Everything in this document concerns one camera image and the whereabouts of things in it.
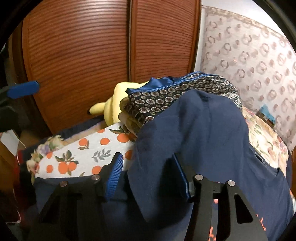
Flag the navy blue t-shirt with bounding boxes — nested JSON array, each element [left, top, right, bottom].
[[32, 90, 294, 240]]

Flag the yellow plush toy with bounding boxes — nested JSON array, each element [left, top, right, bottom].
[[89, 82, 147, 126]]

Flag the brown folded garment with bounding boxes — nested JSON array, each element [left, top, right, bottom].
[[118, 97, 143, 136]]

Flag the cardboard box blue contents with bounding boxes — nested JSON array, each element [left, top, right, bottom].
[[256, 105, 276, 128]]

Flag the orange print white blanket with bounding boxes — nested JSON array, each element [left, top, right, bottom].
[[35, 123, 137, 179]]

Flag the navy patterned silk garment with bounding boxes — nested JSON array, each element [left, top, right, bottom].
[[120, 71, 242, 126]]

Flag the wooden louvered wardrobe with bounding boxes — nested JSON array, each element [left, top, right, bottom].
[[9, 1, 201, 137]]

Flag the patterned lace curtain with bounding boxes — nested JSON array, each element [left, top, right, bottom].
[[200, 6, 295, 150]]

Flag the floral cream bedspread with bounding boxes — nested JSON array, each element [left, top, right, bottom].
[[242, 107, 289, 174]]

